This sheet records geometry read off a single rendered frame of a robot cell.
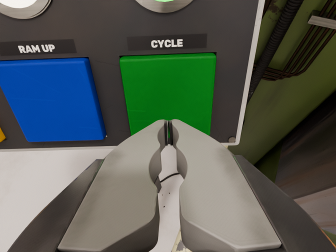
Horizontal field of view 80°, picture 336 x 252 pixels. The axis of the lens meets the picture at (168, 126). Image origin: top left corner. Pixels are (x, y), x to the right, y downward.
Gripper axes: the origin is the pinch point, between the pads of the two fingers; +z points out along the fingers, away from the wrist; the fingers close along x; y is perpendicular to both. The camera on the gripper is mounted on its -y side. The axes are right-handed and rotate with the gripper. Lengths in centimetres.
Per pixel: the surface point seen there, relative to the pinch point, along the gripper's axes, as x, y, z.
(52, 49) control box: -8.8, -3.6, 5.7
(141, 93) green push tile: -2.2, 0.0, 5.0
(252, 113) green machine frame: 24, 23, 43
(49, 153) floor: -76, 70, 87
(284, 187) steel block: 32, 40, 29
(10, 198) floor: -91, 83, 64
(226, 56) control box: 4.6, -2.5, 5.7
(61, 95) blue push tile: -8.8, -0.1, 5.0
